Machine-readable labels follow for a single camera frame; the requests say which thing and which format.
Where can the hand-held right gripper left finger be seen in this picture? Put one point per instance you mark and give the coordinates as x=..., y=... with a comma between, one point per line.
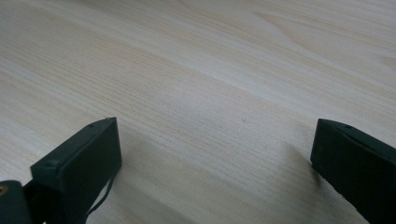
x=81, y=165

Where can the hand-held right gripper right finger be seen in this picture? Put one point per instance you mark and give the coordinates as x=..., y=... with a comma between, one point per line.
x=358, y=165

